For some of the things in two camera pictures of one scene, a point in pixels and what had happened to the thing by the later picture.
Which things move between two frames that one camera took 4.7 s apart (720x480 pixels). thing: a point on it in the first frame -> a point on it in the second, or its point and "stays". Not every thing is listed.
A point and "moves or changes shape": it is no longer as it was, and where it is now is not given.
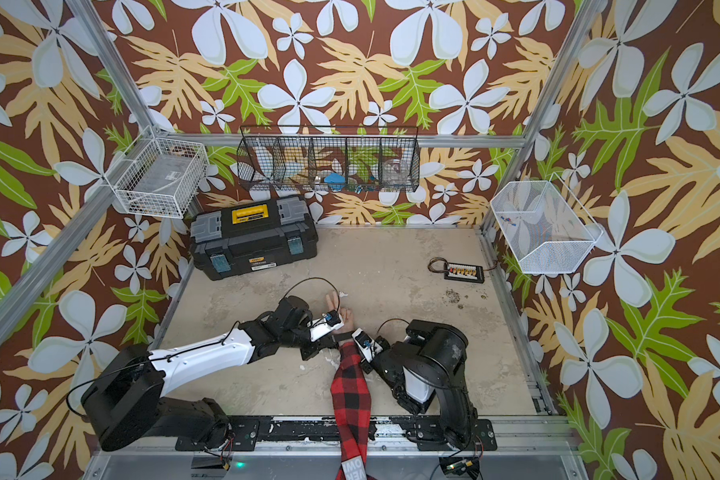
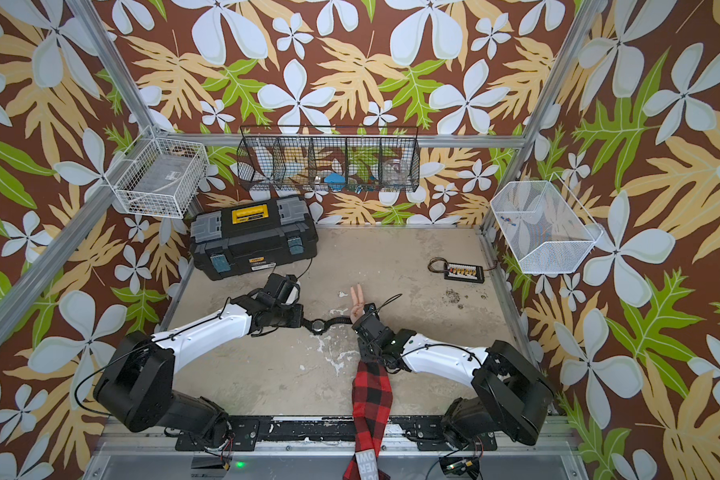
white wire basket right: x=544 y=228 stays
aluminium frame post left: x=107 y=51 stays
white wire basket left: x=158 y=176 stays
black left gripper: x=317 y=346 -> x=299 y=315
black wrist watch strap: x=343 y=336 moves or changes shape
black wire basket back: x=329 y=158 stays
